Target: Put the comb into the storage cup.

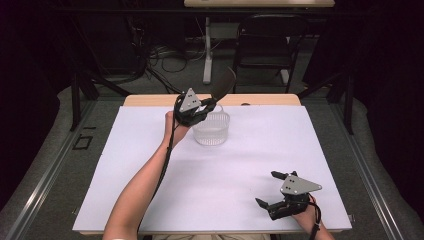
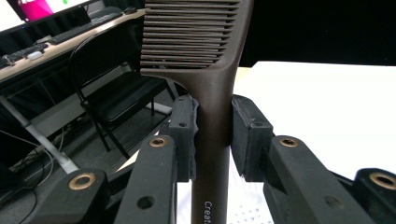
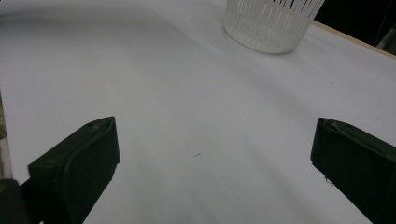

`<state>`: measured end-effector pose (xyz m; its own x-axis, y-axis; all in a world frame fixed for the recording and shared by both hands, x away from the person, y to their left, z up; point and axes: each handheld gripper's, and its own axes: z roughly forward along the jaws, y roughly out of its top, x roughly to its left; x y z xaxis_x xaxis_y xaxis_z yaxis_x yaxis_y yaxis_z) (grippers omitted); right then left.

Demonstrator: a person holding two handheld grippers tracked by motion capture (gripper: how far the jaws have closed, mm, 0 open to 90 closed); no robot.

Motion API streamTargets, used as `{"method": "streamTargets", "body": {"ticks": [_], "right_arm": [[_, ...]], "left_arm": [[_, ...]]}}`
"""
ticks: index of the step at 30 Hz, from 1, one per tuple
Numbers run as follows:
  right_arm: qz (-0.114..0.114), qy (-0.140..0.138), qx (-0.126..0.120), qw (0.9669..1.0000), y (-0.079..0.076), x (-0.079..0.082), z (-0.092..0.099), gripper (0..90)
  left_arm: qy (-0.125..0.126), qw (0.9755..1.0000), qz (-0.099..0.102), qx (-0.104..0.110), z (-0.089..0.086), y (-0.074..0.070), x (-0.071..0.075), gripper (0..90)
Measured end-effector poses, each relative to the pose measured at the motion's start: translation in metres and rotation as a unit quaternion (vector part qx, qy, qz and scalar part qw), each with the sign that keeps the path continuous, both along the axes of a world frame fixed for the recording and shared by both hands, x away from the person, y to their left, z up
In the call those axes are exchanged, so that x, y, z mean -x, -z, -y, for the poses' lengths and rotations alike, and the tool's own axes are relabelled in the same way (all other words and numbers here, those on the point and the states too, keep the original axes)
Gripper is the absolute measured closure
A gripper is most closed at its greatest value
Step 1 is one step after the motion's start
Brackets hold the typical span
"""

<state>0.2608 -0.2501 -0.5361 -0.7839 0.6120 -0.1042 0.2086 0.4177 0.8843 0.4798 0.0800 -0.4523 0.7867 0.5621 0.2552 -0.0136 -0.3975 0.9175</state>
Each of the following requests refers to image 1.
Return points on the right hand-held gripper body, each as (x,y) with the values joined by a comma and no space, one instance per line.
(296,188)

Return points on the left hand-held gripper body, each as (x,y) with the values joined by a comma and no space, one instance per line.
(188,106)

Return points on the white plastic basket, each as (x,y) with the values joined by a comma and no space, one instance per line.
(213,131)

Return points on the person's left hand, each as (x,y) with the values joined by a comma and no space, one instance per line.
(173,131)

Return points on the person's right hand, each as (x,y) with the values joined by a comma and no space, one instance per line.
(306,218)

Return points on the white table mat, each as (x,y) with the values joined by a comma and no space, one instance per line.
(233,173)

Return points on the white-legged background desk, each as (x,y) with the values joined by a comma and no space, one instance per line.
(207,53)

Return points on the black folding chair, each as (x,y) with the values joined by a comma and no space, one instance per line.
(266,43)

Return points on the black metal stand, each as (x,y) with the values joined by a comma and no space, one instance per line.
(76,100)
(348,100)

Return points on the aluminium floor rail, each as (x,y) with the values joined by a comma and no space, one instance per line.
(366,173)
(50,173)

